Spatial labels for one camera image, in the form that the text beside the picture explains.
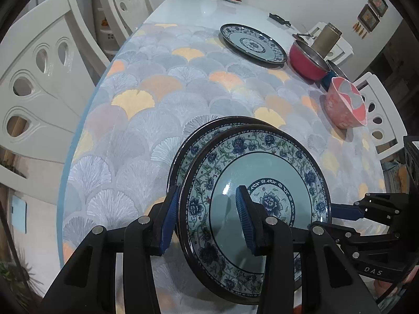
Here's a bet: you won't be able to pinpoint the white carved dining chair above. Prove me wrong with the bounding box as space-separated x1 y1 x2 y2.
308 22 354 64
0 0 110 190
352 73 405 161
96 0 154 40

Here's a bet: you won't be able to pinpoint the tan insulated tumbler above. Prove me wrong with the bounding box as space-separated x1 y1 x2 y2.
310 22 343 56

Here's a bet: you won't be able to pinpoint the red steel-lined bowl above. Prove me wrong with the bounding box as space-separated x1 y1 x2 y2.
289 37 331 82

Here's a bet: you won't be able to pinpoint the blue floral ceramic plate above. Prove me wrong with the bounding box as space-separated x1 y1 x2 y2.
178 124 331 306
167 116 272 197
219 24 289 64

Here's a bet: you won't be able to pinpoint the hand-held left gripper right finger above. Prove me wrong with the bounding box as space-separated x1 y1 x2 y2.
236 185 382 314

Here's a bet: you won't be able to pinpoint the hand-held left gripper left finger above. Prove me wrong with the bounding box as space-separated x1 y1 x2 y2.
42 186 182 314

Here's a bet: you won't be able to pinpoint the yellow hanging wall ornaments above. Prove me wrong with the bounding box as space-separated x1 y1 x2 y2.
353 22 369 40

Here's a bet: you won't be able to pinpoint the white storage stand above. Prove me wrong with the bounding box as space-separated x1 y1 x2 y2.
93 7 120 56

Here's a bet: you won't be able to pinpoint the patterned cushion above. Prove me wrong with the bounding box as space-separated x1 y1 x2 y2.
381 162 408 193

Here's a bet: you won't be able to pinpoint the black plastic frame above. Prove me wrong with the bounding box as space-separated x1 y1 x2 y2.
269 13 291 27

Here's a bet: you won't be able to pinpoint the fan-pattern table mat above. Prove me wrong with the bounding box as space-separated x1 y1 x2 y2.
57 23 385 314

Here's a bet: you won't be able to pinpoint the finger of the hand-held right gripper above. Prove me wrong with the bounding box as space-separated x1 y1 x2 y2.
330 194 410 225
309 222 403 260

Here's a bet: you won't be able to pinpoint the pink patterned bowl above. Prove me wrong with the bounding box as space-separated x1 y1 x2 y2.
324 76 366 130

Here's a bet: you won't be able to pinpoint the person's right hand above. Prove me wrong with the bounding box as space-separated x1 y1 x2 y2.
375 279 399 298

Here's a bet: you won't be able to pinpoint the small framed picture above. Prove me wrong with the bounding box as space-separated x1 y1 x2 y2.
368 0 388 15
358 5 379 31

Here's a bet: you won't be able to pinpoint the folding phone stand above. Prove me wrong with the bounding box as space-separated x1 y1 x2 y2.
292 29 319 42

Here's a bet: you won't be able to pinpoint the blue steel-lined bowl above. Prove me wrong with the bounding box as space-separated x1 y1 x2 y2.
319 59 352 91

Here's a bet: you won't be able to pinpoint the green potted plant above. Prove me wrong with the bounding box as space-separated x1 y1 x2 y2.
0 157 35 305

